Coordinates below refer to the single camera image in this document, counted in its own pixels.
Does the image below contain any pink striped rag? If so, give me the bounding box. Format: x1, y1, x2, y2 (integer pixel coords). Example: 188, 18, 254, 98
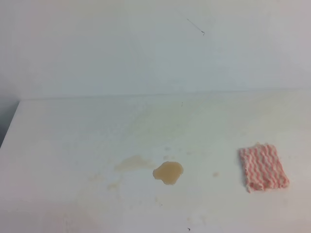
238, 143, 290, 193

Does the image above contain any tan coffee puddle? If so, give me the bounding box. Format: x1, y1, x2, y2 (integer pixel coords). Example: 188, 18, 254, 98
153, 161, 184, 185

